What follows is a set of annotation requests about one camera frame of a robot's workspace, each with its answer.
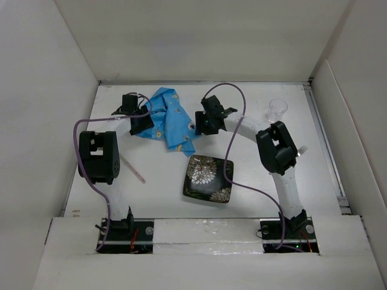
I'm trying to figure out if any blue space-print cloth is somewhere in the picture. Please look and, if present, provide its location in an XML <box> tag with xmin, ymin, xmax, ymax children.
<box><xmin>136</xmin><ymin>87</ymin><xmax>197</xmax><ymax>156</ymax></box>

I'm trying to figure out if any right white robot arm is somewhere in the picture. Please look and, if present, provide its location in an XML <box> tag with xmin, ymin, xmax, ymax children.
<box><xmin>195</xmin><ymin>95</ymin><xmax>307</xmax><ymax>238</ymax></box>

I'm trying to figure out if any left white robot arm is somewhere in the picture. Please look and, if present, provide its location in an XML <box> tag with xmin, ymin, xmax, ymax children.
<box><xmin>73</xmin><ymin>92</ymin><xmax>154</xmax><ymax>236</ymax></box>

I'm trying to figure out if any black floral square plate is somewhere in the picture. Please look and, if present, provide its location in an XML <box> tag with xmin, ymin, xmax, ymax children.
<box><xmin>183</xmin><ymin>155</ymin><xmax>234</xmax><ymax>204</ymax></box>

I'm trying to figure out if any clear plastic cup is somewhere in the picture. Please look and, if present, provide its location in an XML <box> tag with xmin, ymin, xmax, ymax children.
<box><xmin>267</xmin><ymin>98</ymin><xmax>288</xmax><ymax>123</ymax></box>

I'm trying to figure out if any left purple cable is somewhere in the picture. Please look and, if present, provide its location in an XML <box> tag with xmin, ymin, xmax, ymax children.
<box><xmin>73</xmin><ymin>92</ymin><xmax>152</xmax><ymax>251</ymax></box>

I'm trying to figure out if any purple cable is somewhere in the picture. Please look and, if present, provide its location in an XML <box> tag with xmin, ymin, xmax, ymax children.
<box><xmin>73</xmin><ymin>92</ymin><xmax>152</xmax><ymax>251</ymax></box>
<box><xmin>201</xmin><ymin>83</ymin><xmax>288</xmax><ymax>250</ymax></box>

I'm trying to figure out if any pink-handled knife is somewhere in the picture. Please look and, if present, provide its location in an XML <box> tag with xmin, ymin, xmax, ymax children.
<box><xmin>120</xmin><ymin>154</ymin><xmax>146</xmax><ymax>184</ymax></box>

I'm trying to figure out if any pink-handled fork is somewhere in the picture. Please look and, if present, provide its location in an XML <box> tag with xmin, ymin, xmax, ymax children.
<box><xmin>298</xmin><ymin>146</ymin><xmax>308</xmax><ymax>156</ymax></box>

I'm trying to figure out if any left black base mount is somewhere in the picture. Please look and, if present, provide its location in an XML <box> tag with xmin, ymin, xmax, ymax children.
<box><xmin>96</xmin><ymin>219</ymin><xmax>154</xmax><ymax>254</ymax></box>

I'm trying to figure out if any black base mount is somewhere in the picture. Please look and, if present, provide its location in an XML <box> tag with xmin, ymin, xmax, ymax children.
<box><xmin>96</xmin><ymin>219</ymin><xmax>154</xmax><ymax>254</ymax></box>
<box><xmin>256</xmin><ymin>218</ymin><xmax>319</xmax><ymax>254</ymax></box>

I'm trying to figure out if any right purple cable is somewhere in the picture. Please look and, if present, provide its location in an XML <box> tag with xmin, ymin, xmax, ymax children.
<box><xmin>201</xmin><ymin>83</ymin><xmax>288</xmax><ymax>250</ymax></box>

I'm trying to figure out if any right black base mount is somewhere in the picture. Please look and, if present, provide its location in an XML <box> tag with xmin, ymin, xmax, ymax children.
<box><xmin>256</xmin><ymin>218</ymin><xmax>319</xmax><ymax>254</ymax></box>

